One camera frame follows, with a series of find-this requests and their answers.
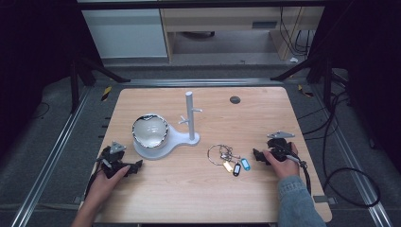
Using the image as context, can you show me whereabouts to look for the yellow black tape strip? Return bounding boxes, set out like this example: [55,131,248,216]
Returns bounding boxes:
[297,84,315,98]
[100,85,113,102]

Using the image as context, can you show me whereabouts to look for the hand-held gripper black cable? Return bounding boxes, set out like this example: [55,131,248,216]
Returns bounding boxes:
[83,168,105,201]
[285,153,314,197]

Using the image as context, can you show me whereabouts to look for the light wooden desk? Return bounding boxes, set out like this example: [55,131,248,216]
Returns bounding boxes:
[160,6,326,63]

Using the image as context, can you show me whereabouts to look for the person's left hand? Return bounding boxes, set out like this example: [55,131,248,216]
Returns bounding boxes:
[83,165,131,212]

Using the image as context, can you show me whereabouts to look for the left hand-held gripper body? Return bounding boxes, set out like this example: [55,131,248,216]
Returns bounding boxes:
[96,141,131,180]

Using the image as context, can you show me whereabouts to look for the black cables under desk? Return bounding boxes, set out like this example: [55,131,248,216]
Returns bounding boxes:
[278,7,317,59]

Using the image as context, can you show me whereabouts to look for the metal bowl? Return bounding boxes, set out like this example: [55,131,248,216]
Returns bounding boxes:
[131,113,170,150]

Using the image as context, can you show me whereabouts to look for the white cabinet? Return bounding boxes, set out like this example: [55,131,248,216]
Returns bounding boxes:
[80,8,168,60]

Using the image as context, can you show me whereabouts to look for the looped black floor cable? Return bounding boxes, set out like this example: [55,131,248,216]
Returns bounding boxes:
[297,90,382,209]

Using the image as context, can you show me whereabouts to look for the left hand-held gripper black cable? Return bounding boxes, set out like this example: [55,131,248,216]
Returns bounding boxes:
[83,168,105,201]

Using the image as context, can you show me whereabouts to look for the aluminium rail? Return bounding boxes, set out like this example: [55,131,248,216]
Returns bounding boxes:
[9,86,93,227]
[310,86,395,227]
[121,78,287,89]

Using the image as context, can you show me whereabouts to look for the black metal stand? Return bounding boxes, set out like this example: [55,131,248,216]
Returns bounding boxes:
[69,56,132,115]
[270,51,335,112]

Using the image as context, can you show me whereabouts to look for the key ring with coloured tags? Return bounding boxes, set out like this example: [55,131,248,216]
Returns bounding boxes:
[206,143,253,178]

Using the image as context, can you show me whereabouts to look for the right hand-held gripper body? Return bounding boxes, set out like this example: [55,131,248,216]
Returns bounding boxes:
[266,131,300,163]

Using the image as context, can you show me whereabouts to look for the grey stand with pegs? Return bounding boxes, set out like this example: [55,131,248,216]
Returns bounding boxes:
[132,91,203,162]

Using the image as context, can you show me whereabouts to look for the person's right hand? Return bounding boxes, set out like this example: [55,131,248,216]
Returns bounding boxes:
[262,142,301,181]

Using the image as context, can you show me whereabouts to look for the right hand-held gripper black cable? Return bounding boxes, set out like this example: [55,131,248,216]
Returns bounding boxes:
[285,153,314,197]

